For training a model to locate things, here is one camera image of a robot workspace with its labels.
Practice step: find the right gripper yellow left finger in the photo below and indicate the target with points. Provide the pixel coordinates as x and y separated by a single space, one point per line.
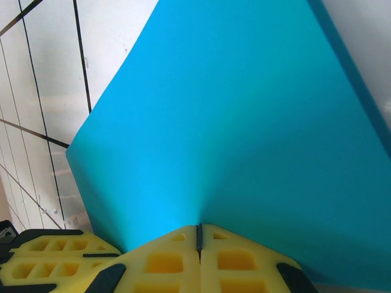
159 265

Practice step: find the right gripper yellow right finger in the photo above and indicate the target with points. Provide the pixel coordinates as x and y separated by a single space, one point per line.
241 262

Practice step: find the blue paper sheet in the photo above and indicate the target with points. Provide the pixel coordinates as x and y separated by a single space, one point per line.
229 122

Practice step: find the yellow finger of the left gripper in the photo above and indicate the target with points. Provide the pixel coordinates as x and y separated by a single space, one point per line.
61 244
39 271

